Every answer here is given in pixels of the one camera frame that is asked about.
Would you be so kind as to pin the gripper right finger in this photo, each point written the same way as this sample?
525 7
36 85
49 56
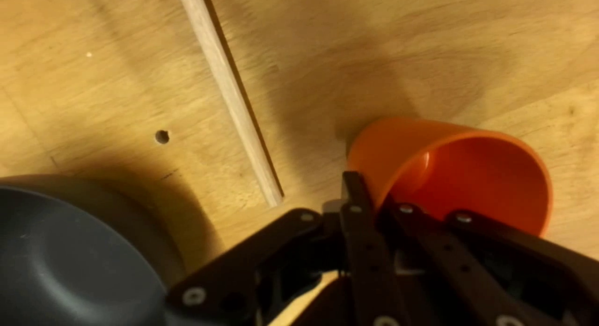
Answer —
449 256

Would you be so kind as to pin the light wooden stick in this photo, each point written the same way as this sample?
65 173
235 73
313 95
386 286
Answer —
229 87

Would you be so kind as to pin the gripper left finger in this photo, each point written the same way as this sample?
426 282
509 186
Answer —
365 251

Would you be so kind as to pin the black bowl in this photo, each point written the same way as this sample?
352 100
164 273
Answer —
70 265

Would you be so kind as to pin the orange plastic cup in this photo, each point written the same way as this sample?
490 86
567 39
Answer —
472 176

